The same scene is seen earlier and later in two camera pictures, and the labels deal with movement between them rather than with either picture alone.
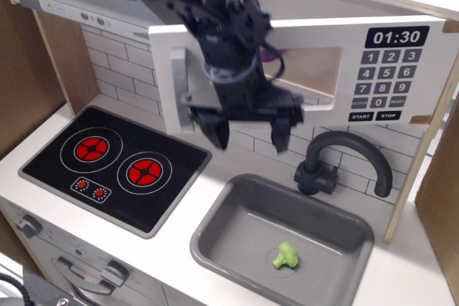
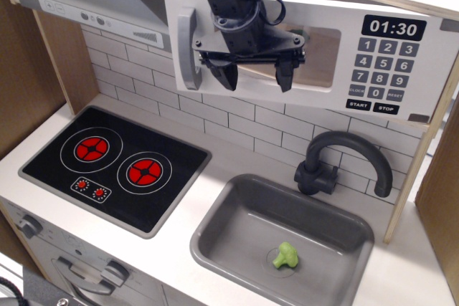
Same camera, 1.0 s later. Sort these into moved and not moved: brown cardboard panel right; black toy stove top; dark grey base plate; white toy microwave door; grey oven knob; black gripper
Moved: white toy microwave door; black gripper
Not moved: grey oven knob; brown cardboard panel right; black toy stove top; dark grey base plate
